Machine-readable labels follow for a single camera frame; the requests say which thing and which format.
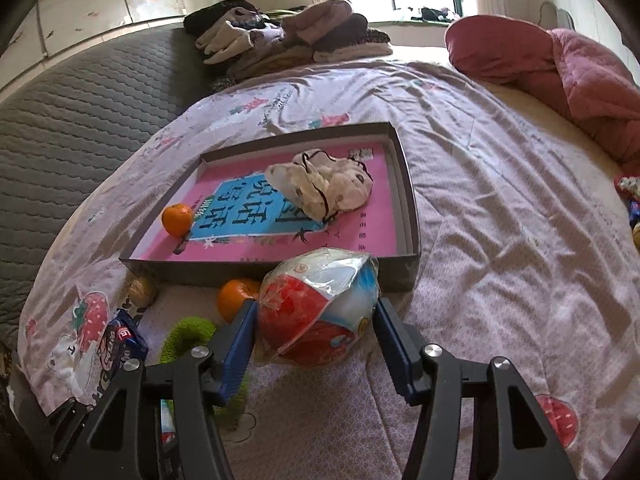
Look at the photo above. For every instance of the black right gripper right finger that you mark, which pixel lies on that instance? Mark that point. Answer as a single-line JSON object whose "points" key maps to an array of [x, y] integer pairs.
{"points": [[512, 437]]}

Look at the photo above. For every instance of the pink strawberry print bedspread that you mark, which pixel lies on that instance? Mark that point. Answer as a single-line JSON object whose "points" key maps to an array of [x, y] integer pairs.
{"points": [[525, 247]]}

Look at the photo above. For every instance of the brown tray with pink book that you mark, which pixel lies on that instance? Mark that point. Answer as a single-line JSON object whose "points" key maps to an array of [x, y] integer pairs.
{"points": [[243, 228]]}

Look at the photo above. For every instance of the small toys by blanket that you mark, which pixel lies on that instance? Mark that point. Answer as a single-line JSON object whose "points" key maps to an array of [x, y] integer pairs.
{"points": [[628, 188]]}

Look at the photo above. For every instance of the pink quilted blanket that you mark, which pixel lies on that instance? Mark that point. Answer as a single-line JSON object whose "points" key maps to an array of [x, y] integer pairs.
{"points": [[583, 81]]}

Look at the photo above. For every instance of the cream spotted cloth pouch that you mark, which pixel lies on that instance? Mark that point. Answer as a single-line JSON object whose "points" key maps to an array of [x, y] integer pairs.
{"points": [[321, 185]]}

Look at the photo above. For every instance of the orange mandarin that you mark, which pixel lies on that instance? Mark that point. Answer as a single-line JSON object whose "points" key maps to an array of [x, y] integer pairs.
{"points": [[232, 295], [177, 219]]}

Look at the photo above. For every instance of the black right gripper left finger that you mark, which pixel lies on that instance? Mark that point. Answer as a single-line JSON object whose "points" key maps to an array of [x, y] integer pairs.
{"points": [[157, 422]]}

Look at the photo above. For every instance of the brown walnut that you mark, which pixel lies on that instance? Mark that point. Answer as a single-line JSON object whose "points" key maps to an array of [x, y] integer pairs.
{"points": [[142, 292]]}

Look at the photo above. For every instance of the pile of folded clothes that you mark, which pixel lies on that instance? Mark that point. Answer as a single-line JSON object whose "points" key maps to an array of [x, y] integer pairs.
{"points": [[240, 42]]}

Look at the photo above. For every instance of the red snack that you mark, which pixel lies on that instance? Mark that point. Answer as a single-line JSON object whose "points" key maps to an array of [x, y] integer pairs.
{"points": [[313, 308]]}

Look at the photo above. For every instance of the blue oreo cookie packet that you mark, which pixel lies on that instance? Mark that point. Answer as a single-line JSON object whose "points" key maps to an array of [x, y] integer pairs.
{"points": [[121, 342]]}

